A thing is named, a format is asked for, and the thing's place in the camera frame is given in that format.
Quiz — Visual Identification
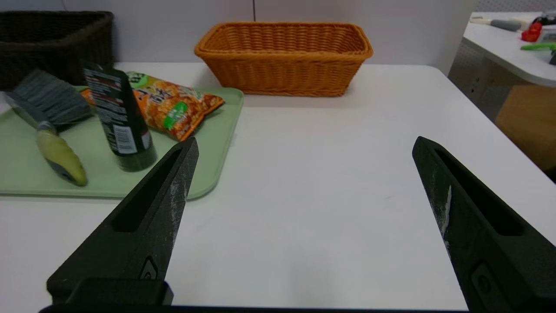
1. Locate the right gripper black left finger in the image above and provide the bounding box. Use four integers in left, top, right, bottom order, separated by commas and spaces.
47, 137, 199, 301

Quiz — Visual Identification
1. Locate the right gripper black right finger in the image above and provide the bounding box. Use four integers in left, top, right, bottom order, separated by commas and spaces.
412, 137, 556, 313

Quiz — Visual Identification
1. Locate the black squeeze tube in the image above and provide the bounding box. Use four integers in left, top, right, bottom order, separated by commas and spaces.
82, 61, 158, 172

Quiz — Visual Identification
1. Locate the orange snack bag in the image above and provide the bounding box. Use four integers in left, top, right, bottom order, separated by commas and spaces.
81, 72, 225, 142

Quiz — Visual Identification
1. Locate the grey brush with green handle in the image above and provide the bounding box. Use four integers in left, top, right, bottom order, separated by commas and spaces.
3, 69, 94, 186

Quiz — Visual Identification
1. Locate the dark brown wicker basket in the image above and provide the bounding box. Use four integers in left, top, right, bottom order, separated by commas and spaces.
0, 11, 114, 91

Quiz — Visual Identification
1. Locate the orange wicker basket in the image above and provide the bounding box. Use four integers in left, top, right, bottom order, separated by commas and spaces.
194, 22, 374, 97

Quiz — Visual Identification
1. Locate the light green plastic tray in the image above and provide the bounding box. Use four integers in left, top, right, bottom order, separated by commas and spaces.
0, 86, 245, 200

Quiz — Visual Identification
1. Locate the white side table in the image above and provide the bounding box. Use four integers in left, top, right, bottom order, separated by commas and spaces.
447, 12, 556, 122

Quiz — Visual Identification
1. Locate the small red object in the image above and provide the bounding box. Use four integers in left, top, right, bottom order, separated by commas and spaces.
521, 22, 543, 43

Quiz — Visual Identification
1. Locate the grey handled tool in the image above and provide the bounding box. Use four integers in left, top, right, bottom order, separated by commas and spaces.
470, 17, 522, 32

